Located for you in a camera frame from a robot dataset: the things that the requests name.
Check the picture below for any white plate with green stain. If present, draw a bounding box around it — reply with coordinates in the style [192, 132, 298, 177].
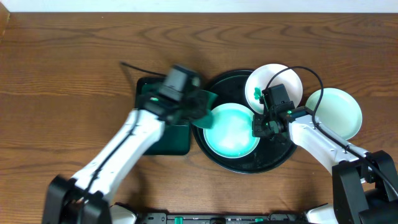
[315, 88, 363, 140]

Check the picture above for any black rectangular water tray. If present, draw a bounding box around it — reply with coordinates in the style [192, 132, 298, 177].
[134, 77, 191, 156]

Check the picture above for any white plate front green stain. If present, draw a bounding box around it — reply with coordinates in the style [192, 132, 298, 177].
[203, 103, 260, 159]

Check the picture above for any green scouring sponge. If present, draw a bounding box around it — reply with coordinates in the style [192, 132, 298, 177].
[190, 90, 218, 129]

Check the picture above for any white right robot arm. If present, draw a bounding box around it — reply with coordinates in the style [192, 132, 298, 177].
[252, 107, 397, 223]

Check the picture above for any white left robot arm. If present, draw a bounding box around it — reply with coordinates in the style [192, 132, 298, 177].
[42, 90, 217, 223]

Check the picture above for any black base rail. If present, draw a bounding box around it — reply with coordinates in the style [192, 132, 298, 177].
[108, 203, 312, 224]

